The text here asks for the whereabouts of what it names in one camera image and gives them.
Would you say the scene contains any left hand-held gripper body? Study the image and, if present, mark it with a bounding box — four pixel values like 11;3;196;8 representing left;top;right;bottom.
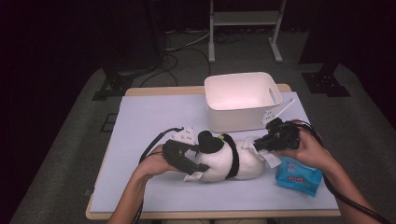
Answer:
162;125;197;173

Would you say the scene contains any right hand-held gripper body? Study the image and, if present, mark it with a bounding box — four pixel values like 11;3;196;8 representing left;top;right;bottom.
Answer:
262;98;302;152

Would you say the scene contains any white wet wipe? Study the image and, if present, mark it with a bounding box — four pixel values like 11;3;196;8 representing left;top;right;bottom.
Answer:
242;136;283;169

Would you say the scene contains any panda plush toy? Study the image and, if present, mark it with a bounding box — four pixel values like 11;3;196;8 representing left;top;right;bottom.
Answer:
183;130;267;183

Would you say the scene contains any white plastic storage box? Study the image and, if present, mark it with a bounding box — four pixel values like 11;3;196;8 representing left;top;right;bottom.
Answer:
204;71;283;134

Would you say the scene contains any blue wet wipes pack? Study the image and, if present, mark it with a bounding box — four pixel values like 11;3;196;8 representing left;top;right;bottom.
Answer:
275;155;324;198

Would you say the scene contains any person's left hand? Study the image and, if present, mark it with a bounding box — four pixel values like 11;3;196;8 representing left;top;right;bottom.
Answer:
133;145;178;180

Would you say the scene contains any person's right hand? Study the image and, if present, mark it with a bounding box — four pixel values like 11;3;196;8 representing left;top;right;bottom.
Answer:
274;120;336;172

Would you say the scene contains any pale blue table mat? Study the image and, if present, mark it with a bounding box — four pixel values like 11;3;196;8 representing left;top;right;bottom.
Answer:
89;91;342;214

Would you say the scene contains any black stand base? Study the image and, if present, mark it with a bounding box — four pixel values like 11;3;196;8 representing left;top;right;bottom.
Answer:
92;66;134;102
301;63;351;98

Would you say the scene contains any dark square floor plate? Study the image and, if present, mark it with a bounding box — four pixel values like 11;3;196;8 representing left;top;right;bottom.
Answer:
100;113;119;133

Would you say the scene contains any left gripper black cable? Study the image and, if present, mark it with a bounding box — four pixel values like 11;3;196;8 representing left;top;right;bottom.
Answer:
132;126;185;224

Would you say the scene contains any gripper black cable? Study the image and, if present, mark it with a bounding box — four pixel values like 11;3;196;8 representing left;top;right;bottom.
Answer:
290;119;391;224
132;126;185;224

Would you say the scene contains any black floor cable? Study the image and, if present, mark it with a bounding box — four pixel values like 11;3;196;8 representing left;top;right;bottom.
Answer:
139;46;213;88

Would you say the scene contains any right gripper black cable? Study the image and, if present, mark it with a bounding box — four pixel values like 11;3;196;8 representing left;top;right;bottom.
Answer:
290;119;391;224

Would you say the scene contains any grey floor cable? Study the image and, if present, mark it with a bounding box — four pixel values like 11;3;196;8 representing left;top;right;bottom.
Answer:
164;29;211;52

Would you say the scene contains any white metal stand frame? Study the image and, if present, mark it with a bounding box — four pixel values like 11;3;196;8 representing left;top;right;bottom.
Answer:
207;0;288;64

